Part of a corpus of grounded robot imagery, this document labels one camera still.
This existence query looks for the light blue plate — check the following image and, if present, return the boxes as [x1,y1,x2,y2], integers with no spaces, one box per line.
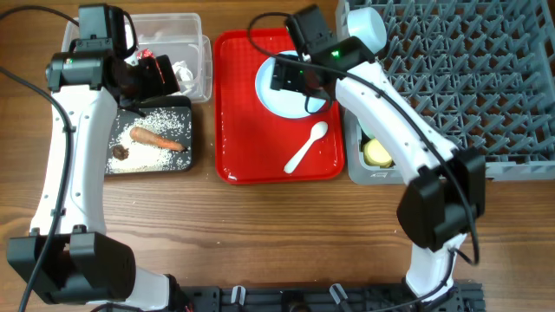
[255,57,330,119]

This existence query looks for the white tissue ring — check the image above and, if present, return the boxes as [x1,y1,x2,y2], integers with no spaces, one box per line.
[171,59,195,94]

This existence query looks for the carrot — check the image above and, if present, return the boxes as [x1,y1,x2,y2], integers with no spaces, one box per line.
[129,127,187,152]

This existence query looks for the white plastic spoon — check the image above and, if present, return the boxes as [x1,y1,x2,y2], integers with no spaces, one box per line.
[284,121,329,174]

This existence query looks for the light blue bowl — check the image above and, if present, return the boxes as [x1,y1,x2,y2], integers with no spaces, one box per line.
[347,7,388,54]

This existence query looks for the yellow cup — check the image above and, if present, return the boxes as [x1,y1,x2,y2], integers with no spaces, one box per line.
[362,139,393,168]

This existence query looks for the red snack wrapper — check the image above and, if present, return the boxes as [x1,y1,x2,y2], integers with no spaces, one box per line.
[136,49,155,60]

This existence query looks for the green bowl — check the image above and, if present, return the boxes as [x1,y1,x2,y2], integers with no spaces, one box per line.
[358,120,375,140]

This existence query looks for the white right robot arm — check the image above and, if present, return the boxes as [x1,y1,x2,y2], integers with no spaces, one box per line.
[276,4,486,304]

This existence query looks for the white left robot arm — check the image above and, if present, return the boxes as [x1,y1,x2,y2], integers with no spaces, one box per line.
[7,4,189,311]

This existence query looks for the grey dishwasher rack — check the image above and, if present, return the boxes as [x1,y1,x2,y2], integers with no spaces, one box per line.
[334,0,555,185]

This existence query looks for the spilled white rice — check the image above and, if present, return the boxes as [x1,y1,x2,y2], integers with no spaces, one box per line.
[105,107,193,175]

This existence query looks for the clear plastic bin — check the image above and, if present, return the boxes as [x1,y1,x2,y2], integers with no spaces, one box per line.
[46,4,212,108]

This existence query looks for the black tray bin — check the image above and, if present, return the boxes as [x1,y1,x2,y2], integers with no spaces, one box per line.
[105,95,193,175]

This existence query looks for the red serving tray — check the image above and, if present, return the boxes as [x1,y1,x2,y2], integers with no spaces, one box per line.
[214,29,345,185]

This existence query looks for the brown food scrap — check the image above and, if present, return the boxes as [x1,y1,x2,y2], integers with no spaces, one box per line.
[112,145,129,160]

